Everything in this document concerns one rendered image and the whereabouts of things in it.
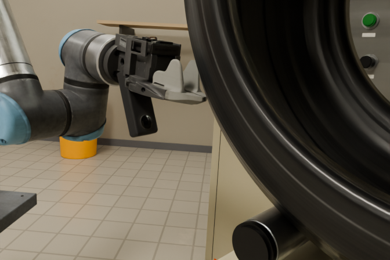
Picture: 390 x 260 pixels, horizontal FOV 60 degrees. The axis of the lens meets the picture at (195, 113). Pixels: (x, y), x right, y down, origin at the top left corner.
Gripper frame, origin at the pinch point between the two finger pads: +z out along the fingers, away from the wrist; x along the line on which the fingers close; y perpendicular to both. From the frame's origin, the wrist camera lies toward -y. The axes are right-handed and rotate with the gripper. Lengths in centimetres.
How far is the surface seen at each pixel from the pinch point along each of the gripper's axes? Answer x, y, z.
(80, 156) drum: 119, -130, -258
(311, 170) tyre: -12.0, 1.7, 23.0
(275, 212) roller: -6.9, -5.6, 18.6
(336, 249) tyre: -11.3, -3.3, 25.8
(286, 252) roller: -8.3, -7.9, 21.1
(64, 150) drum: 108, -126, -270
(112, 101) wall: 172, -85, -293
